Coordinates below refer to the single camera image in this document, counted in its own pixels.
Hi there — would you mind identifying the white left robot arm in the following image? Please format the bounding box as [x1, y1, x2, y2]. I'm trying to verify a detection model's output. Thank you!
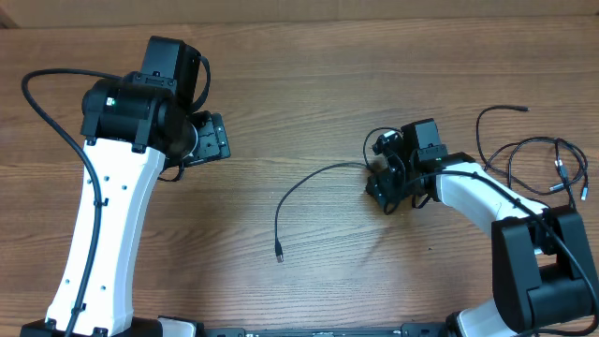
[21, 37, 230, 337]

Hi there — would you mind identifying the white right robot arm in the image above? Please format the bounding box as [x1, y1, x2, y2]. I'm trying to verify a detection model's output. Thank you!
[366, 119, 598, 336]

